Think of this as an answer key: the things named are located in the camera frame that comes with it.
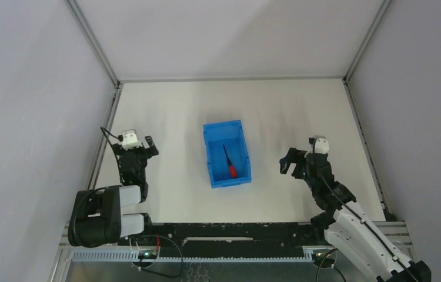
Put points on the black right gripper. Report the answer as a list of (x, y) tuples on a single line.
[(293, 155)]

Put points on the blue plastic bin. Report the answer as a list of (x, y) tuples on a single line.
[(230, 134)]

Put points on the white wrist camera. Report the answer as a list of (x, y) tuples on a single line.
[(130, 140), (319, 144)]

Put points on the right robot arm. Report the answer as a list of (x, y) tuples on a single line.
[(345, 226)]

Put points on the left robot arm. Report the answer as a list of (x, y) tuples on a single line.
[(98, 217)]

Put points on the red handled screwdriver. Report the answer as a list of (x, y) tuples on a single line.
[(231, 167)]

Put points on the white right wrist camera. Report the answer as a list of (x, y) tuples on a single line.
[(319, 144)]

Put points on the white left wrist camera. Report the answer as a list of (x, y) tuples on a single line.
[(130, 140)]

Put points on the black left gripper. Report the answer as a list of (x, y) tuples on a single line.
[(135, 151)]

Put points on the black mounting rail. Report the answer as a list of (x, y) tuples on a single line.
[(228, 240)]

